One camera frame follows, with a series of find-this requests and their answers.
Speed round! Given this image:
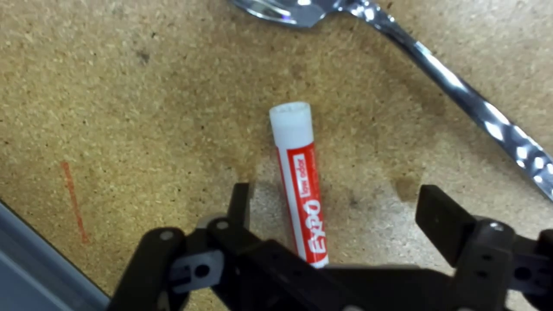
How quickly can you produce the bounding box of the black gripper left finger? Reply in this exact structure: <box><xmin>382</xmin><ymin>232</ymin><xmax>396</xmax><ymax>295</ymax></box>
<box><xmin>109</xmin><ymin>183</ymin><xmax>261</xmax><ymax>311</ymax></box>

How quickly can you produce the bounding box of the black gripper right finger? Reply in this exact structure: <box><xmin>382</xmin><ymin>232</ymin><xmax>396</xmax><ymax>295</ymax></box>
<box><xmin>415</xmin><ymin>185</ymin><xmax>553</xmax><ymax>311</ymax></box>

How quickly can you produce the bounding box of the metal spoon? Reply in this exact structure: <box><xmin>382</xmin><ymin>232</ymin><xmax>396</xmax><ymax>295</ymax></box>
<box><xmin>230</xmin><ymin>0</ymin><xmax>553</xmax><ymax>199</ymax></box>

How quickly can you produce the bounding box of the red and white marker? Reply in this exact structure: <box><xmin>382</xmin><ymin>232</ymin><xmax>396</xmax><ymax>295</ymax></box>
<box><xmin>270</xmin><ymin>102</ymin><xmax>328</xmax><ymax>268</ymax></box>

